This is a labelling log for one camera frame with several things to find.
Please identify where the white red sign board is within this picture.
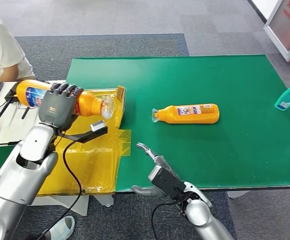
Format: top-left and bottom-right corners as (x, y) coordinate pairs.
(263, 0), (290, 63)

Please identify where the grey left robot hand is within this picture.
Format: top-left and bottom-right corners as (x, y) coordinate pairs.
(38, 82), (85, 131)

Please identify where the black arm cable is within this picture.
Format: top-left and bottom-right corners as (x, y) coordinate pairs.
(36, 139), (82, 240)
(150, 201), (183, 240)

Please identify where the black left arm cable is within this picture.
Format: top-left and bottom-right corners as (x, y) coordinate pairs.
(36, 139), (82, 240)

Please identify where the box wrapped in yellow plastic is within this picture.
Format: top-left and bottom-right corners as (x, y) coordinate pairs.
(36, 85), (132, 197)

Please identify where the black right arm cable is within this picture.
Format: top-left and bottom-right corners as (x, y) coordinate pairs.
(150, 201), (183, 240)

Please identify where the green table mat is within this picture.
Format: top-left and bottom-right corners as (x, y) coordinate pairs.
(66, 54), (290, 193)

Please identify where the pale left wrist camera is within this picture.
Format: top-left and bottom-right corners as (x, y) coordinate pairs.
(57, 120), (109, 144)

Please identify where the white slipper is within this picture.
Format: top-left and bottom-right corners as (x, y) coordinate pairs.
(44, 215), (76, 240)

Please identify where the black remote controller with antennas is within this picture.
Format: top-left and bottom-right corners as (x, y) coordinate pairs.
(0, 82), (31, 122)

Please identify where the white table foot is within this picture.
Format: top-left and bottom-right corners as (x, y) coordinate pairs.
(227, 190), (248, 200)
(93, 194), (115, 208)

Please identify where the teal plastic bottle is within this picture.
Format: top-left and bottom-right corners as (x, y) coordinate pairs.
(274, 80), (290, 112)

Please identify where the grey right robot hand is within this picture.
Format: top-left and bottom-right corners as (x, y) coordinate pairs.
(131, 142), (173, 199)

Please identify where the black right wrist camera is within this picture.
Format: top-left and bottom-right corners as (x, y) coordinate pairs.
(148, 164), (187, 202)

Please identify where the orange bottle with clear cap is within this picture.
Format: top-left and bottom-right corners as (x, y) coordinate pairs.
(151, 103), (220, 125)
(16, 79), (116, 120)

